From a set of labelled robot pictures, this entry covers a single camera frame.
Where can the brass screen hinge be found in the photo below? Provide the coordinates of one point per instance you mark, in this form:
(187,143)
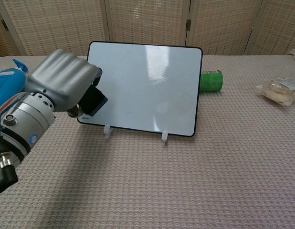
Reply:
(4,25)
(187,24)

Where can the grey and black left robot hand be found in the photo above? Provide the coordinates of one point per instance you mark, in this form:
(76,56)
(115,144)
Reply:
(61,78)

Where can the black whiteboard eraser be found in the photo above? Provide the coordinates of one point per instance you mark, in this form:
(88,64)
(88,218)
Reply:
(95,102)

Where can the beige waffle tablecloth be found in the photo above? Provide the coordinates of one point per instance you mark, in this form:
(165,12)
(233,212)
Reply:
(161,181)

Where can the white whiteboard with dark frame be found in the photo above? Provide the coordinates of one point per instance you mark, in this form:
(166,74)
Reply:
(150,90)

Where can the green cylindrical can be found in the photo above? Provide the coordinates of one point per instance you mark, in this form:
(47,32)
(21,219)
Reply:
(212,81)

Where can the white plastic stand foot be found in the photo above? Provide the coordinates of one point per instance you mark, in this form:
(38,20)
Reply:
(165,138)
(108,131)

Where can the woven folding screen panel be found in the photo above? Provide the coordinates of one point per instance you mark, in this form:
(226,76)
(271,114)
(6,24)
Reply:
(221,26)
(4,45)
(147,21)
(61,23)
(278,26)

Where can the clear bag with bread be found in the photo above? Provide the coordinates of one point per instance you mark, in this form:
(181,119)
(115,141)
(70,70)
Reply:
(280,91)

